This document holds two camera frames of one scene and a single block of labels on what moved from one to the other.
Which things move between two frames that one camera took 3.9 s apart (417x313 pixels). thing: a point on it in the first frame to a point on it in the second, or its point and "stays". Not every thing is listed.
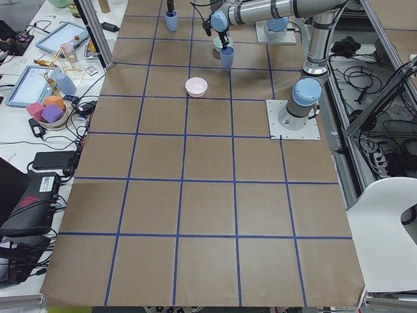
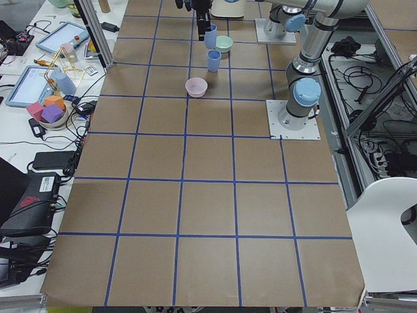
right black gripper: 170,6 to 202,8
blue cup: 227,54 to 214,57
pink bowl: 196,87 stays
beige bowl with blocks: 52,114 stays
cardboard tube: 104,5 stays
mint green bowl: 217,43 stays
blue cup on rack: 64,84 stays
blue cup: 171,19 to 210,42
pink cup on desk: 70,50 stays
